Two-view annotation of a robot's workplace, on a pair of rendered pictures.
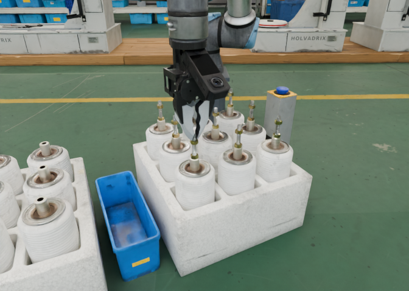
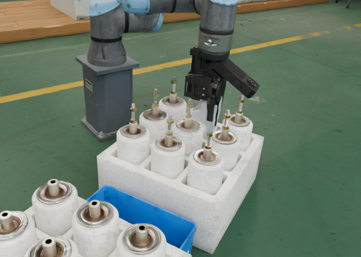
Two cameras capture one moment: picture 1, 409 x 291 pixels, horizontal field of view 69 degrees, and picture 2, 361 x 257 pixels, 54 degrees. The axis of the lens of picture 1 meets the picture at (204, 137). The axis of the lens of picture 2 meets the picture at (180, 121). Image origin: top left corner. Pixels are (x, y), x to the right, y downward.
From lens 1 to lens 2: 0.58 m
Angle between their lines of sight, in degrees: 33
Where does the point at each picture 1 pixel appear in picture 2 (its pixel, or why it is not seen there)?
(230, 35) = (138, 20)
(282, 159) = (250, 129)
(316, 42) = not seen: hidden behind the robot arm
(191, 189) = (215, 175)
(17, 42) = not seen: outside the picture
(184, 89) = (218, 92)
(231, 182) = (228, 160)
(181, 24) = (223, 40)
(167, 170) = (170, 168)
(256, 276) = (258, 227)
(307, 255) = (274, 198)
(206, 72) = (241, 76)
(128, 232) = not seen: hidden behind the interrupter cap
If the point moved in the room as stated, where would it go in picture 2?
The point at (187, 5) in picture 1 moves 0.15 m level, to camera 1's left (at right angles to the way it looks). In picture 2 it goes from (229, 26) to (170, 34)
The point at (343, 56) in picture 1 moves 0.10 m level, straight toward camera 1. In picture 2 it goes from (167, 15) to (169, 18)
